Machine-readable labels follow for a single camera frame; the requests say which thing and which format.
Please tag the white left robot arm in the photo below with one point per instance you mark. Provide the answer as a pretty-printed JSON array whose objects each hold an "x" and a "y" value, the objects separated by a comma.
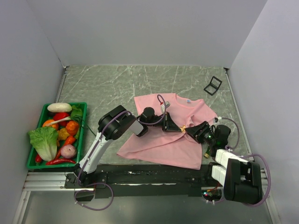
[{"x": 111, "y": 127}]

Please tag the orange fruit toy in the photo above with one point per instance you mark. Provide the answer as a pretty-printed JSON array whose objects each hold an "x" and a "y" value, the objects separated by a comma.
[{"x": 51, "y": 123}]

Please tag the green glass bottle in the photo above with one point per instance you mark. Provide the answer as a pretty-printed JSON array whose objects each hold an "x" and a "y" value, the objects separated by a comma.
[{"x": 206, "y": 155}]

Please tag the white radish toy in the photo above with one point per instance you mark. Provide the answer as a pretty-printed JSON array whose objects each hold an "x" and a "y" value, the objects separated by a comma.
[{"x": 59, "y": 107}]

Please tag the red tomato toy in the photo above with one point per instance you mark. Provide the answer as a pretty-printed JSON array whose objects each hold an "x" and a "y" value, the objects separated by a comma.
[{"x": 59, "y": 116}]

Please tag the purple onion toy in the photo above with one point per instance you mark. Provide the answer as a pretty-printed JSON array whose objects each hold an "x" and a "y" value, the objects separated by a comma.
[{"x": 68, "y": 151}]

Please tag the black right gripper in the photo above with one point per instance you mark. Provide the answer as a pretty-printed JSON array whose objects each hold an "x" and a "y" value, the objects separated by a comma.
[{"x": 194, "y": 131}]

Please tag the green plastic crate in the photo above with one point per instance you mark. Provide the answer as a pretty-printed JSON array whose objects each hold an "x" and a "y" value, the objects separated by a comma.
[{"x": 57, "y": 142}]

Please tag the yellow pepper toy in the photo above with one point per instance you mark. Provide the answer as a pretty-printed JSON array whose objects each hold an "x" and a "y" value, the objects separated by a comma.
[{"x": 62, "y": 134}]

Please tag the red chili pepper toy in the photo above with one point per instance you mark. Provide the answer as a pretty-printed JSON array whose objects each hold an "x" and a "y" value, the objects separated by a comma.
[{"x": 38, "y": 160}]

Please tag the red maple leaf brooch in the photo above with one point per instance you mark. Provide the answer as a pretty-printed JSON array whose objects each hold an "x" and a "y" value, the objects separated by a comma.
[{"x": 183, "y": 129}]

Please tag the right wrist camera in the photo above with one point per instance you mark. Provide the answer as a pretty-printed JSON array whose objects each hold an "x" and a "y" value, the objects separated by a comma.
[{"x": 217, "y": 120}]

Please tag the orange carrot toy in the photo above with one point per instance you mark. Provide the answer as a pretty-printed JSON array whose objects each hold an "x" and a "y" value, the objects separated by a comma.
[{"x": 72, "y": 128}]

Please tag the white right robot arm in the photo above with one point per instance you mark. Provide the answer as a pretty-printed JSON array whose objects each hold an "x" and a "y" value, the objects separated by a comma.
[{"x": 241, "y": 179}]

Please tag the aluminium table edge rail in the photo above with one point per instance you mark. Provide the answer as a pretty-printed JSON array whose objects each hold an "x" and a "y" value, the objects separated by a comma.
[{"x": 61, "y": 84}]

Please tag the green lettuce toy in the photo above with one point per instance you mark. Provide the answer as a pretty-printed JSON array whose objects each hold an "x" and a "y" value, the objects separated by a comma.
[{"x": 44, "y": 141}]

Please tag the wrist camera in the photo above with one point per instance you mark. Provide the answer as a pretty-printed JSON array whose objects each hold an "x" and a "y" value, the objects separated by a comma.
[
  {"x": 164, "y": 106},
  {"x": 217, "y": 120}
]

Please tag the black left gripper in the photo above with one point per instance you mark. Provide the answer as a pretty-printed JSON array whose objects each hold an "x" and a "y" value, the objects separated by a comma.
[{"x": 169, "y": 125}]

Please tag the pink t-shirt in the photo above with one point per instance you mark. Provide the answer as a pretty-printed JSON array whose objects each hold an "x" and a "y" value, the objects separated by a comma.
[{"x": 174, "y": 149}]

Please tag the black brooch box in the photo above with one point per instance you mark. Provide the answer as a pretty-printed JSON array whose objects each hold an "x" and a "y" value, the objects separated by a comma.
[{"x": 213, "y": 86}]

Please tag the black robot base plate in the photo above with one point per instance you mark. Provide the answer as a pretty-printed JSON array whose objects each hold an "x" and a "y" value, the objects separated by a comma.
[{"x": 120, "y": 180}]

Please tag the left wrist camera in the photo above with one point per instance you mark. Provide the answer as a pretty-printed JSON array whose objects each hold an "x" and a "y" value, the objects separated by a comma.
[{"x": 164, "y": 106}]

